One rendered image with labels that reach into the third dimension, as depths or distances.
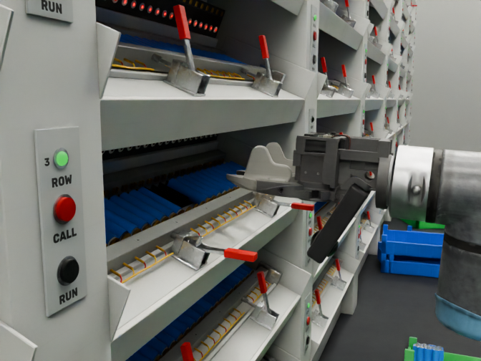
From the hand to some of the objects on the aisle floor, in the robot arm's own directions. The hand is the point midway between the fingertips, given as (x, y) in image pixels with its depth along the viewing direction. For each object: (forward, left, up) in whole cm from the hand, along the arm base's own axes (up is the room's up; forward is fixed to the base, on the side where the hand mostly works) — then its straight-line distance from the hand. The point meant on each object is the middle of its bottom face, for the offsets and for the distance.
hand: (240, 180), depth 70 cm
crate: (-27, -58, -54) cm, 84 cm away
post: (+14, -104, -56) cm, 119 cm away
